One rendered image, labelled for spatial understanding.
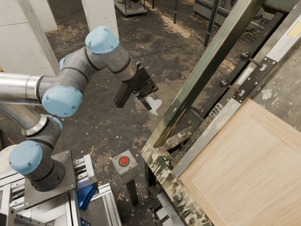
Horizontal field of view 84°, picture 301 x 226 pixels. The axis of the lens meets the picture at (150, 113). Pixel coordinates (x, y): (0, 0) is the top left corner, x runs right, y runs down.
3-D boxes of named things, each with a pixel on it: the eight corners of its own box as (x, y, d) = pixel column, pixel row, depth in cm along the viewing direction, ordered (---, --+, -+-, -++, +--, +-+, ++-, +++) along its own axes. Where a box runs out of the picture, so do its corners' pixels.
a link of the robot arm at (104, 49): (83, 32, 46) (109, 18, 43) (108, 60, 54) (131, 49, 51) (79, 51, 42) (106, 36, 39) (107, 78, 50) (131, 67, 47)
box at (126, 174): (115, 170, 113) (110, 158, 100) (131, 161, 118) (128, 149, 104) (123, 186, 107) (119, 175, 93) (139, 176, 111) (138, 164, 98)
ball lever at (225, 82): (238, 95, 74) (215, 83, 69) (244, 88, 72) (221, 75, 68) (243, 99, 71) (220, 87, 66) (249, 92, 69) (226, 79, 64)
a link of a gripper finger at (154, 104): (168, 111, 64) (155, 92, 60) (156, 120, 64) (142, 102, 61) (166, 108, 66) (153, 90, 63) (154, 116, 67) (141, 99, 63)
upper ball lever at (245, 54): (258, 71, 69) (235, 57, 64) (265, 63, 67) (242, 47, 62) (264, 74, 65) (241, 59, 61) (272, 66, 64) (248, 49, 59)
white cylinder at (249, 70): (250, 67, 74) (237, 83, 77) (247, 66, 71) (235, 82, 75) (255, 71, 72) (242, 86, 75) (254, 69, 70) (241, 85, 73)
